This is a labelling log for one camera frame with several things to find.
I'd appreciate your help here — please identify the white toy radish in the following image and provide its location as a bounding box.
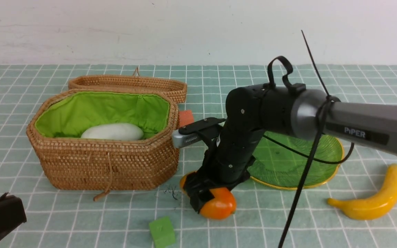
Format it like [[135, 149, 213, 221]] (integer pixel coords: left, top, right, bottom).
[[81, 123, 144, 141]]

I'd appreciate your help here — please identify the teal checkered tablecloth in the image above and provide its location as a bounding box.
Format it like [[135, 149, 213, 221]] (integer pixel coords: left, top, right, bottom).
[[0, 64, 397, 248]]

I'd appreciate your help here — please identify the orange toy mango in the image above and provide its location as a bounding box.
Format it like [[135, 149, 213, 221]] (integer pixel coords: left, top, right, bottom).
[[180, 171, 237, 220]]

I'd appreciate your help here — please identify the yellow toy banana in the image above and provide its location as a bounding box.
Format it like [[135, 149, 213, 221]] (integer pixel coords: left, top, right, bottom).
[[327, 164, 397, 221]]

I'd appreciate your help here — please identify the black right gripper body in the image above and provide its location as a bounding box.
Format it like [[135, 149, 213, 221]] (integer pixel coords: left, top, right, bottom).
[[183, 127, 266, 214]]

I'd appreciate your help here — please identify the green glass leaf plate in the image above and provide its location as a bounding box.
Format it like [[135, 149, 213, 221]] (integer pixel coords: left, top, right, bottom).
[[248, 132, 345, 190]]

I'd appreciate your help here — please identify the woven rattan basket lid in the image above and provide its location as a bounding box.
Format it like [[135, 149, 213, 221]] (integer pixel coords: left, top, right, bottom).
[[68, 68, 187, 104]]

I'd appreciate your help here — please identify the orange foam block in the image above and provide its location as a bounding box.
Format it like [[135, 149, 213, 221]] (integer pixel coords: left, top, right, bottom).
[[178, 110, 194, 128]]

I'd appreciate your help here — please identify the woven rattan basket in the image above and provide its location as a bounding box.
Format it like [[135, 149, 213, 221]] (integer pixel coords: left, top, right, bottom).
[[26, 88, 180, 192]]

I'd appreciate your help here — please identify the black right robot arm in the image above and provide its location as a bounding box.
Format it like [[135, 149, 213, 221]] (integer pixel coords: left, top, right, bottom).
[[179, 84, 397, 212]]

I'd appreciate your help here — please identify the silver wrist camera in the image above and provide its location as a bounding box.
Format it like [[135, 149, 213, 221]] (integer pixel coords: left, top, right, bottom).
[[172, 117, 226, 149]]

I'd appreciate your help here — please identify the green foam cube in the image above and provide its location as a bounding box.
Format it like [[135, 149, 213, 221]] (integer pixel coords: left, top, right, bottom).
[[149, 216, 176, 248]]

